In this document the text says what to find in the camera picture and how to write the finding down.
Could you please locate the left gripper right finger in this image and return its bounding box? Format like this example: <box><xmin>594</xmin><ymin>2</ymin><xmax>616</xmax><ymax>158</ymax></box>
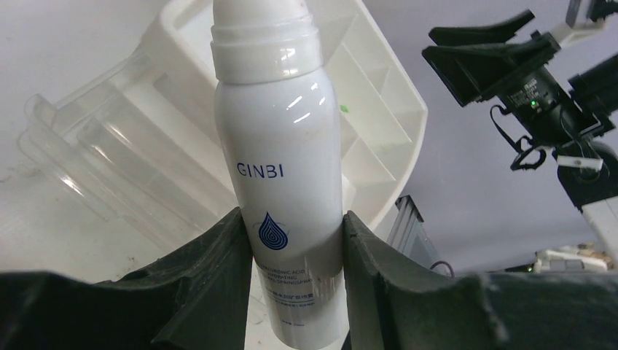
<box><xmin>343</xmin><ymin>212</ymin><xmax>617</xmax><ymax>349</ymax></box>

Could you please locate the white plastic drawer organizer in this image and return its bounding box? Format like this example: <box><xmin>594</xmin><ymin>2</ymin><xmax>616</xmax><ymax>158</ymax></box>
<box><xmin>20</xmin><ymin>1</ymin><xmax>428</xmax><ymax>250</ymax></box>

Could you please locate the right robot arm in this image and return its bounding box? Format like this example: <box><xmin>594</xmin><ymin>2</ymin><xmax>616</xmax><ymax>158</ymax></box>
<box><xmin>422</xmin><ymin>1</ymin><xmax>617</xmax><ymax>259</ymax></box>

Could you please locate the white cylindrical bottle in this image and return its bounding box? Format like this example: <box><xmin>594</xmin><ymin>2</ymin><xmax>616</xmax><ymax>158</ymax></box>
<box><xmin>211</xmin><ymin>1</ymin><xmax>346</xmax><ymax>349</ymax></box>

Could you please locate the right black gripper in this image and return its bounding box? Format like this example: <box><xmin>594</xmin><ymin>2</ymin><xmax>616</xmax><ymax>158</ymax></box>
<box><xmin>422</xmin><ymin>9</ymin><xmax>604</xmax><ymax>145</ymax></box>

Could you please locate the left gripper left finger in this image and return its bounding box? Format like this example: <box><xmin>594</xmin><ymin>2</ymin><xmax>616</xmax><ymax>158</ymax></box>
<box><xmin>1</xmin><ymin>209</ymin><xmax>252</xmax><ymax>349</ymax></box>

